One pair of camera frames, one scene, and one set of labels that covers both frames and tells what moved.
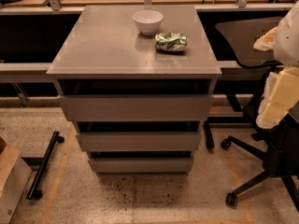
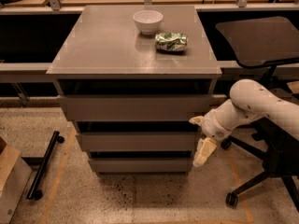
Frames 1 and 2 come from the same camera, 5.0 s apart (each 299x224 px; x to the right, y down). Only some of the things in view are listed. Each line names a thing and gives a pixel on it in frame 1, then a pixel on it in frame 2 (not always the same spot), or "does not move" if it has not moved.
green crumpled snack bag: x=171 y=41 does not move
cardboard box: x=14 y=177 does not move
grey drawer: x=139 y=141 does not move
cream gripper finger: x=281 y=93 -> x=205 y=148
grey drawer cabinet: x=135 y=109 does not move
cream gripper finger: x=265 y=43 -> x=197 y=120
